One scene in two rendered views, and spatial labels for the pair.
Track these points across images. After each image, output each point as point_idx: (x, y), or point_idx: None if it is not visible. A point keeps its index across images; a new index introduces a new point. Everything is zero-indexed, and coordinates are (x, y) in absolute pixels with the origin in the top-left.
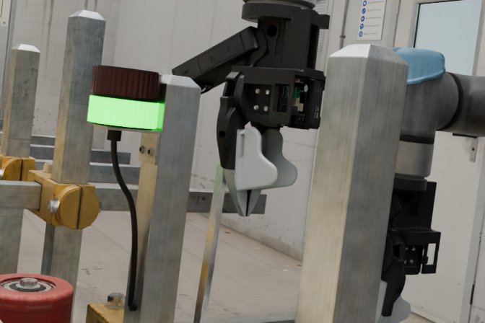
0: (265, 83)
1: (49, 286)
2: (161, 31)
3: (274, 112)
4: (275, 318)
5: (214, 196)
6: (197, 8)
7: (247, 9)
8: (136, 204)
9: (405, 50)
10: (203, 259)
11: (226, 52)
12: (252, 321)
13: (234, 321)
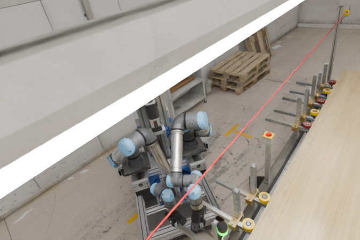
0: (204, 211)
1: None
2: None
3: (205, 212)
4: (194, 234)
5: (204, 230)
6: None
7: (201, 209)
8: (217, 237)
9: (172, 193)
10: (209, 234)
11: (200, 217)
12: (198, 236)
13: (200, 238)
